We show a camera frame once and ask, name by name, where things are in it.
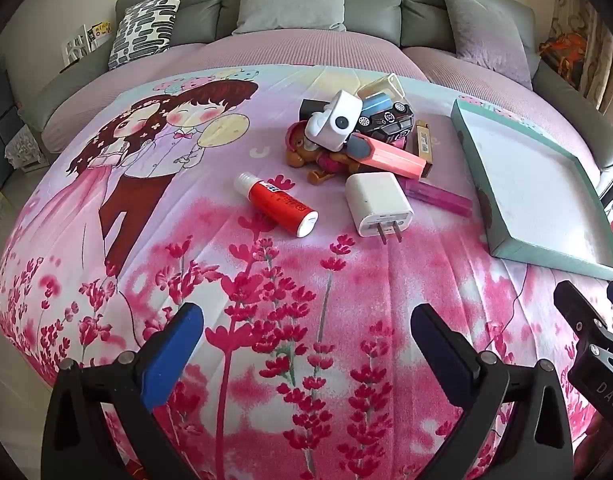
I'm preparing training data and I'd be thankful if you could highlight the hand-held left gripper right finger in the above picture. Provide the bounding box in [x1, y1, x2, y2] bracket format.
[411, 304, 575, 480]

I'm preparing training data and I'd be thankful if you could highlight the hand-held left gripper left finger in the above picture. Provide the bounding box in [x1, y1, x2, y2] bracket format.
[41, 302, 204, 480]

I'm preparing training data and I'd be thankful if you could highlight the teal box lid tray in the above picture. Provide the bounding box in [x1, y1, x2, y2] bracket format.
[451, 97, 613, 281]

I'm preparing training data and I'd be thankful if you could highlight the magenta pen box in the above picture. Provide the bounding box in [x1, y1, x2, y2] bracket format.
[404, 177, 473, 218]

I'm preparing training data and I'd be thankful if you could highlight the white charger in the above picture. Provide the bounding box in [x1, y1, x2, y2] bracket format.
[345, 172, 415, 246]

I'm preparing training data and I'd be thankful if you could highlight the red glue bottle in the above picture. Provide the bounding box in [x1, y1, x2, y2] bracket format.
[233, 171, 320, 238]

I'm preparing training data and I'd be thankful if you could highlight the pink blue case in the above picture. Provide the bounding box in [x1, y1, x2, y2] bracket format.
[347, 131, 440, 180]

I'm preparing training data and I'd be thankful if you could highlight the black toy car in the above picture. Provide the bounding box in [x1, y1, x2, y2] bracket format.
[357, 101, 416, 150]

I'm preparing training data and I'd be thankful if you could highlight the brown bear toy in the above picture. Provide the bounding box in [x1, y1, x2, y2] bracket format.
[285, 121, 357, 187]

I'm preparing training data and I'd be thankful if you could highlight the blue small cylinder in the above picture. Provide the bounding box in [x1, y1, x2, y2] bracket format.
[359, 91, 393, 118]

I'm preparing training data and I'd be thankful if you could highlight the white camera toy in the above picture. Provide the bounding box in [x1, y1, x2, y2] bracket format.
[305, 89, 363, 152]

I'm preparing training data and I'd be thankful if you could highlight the clear plastic box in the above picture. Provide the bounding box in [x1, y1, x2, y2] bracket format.
[357, 72, 405, 106]

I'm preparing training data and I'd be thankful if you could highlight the black box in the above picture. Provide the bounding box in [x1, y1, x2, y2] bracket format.
[299, 99, 332, 123]

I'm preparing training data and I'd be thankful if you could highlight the printed blanket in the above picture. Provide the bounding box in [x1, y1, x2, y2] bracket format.
[0, 62, 613, 480]

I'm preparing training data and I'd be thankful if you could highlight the brown narrow box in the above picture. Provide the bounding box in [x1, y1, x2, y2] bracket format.
[413, 120, 435, 178]

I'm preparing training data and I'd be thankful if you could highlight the orange decoration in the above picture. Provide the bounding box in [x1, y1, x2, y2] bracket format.
[539, 32, 587, 88]

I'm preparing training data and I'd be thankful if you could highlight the white woven basket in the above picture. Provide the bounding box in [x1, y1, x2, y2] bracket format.
[6, 127, 50, 173]

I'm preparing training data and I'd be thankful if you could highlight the patterned curtain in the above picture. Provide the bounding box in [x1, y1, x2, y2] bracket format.
[551, 0, 613, 111]

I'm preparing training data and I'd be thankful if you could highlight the grey purple pillow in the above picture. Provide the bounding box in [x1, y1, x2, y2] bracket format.
[439, 0, 535, 90]

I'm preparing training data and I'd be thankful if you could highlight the white magazine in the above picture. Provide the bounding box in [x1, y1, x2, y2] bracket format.
[61, 24, 92, 66]

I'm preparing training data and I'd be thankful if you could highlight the pink sofa cover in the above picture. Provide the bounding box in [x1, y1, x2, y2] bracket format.
[39, 29, 613, 171]

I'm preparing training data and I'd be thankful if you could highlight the black white patterned pillow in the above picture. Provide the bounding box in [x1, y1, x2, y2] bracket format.
[108, 0, 184, 72]

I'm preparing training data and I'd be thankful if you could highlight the yellow book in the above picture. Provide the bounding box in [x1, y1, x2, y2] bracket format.
[89, 21, 112, 51]

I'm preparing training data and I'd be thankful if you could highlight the grey sofa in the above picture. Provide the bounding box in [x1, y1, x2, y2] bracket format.
[16, 0, 613, 196]

